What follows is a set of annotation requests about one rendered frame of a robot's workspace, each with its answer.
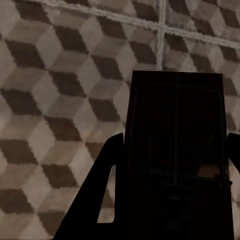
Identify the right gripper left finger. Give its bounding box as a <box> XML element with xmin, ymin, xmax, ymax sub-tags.
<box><xmin>53</xmin><ymin>133</ymin><xmax>129</xmax><ymax>240</ymax></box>

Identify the mousetrap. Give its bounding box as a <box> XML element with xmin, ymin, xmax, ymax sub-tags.
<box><xmin>123</xmin><ymin>70</ymin><xmax>235</xmax><ymax>240</ymax></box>

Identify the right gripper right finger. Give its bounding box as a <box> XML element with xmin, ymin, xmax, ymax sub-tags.
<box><xmin>227</xmin><ymin>132</ymin><xmax>240</xmax><ymax>172</ymax></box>

